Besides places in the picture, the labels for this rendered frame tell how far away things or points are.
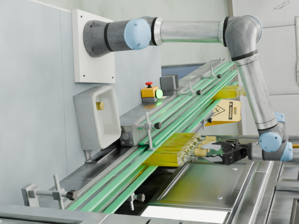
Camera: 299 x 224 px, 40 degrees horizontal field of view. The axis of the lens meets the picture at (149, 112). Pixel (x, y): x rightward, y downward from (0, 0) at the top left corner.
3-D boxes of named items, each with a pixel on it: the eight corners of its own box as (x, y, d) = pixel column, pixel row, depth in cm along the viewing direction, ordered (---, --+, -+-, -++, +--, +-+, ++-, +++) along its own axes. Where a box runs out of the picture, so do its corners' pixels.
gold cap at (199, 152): (194, 157, 175) (204, 158, 173) (193, 150, 174) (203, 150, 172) (197, 154, 178) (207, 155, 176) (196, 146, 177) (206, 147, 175)
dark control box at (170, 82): (160, 90, 239) (174, 90, 236) (159, 77, 237) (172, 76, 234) (166, 87, 247) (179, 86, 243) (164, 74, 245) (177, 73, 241)
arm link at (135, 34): (104, 22, 157) (136, 18, 151) (120, 19, 169) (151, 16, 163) (109, 54, 160) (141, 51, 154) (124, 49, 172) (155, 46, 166)
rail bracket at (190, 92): (176, 96, 227) (200, 95, 221) (175, 83, 225) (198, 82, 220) (179, 94, 230) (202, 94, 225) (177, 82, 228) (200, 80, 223)
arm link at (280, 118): (283, 119, 153) (284, 147, 155) (285, 110, 163) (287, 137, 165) (261, 119, 156) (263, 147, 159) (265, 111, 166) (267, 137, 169)
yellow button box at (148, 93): (141, 102, 215) (155, 102, 212) (139, 88, 213) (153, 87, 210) (147, 99, 221) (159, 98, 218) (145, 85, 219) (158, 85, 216)
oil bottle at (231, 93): (208, 99, 283) (250, 98, 271) (207, 91, 281) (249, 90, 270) (210, 97, 288) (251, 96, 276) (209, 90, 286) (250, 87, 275)
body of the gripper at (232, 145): (226, 155, 179) (255, 155, 174) (222, 162, 171) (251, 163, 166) (224, 138, 177) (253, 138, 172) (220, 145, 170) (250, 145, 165)
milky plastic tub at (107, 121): (82, 150, 163) (102, 150, 160) (73, 95, 158) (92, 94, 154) (104, 136, 179) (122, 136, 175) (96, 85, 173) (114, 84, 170)
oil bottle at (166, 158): (137, 165, 179) (184, 167, 170) (135, 153, 178) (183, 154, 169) (143, 160, 184) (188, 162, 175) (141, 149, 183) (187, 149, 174)
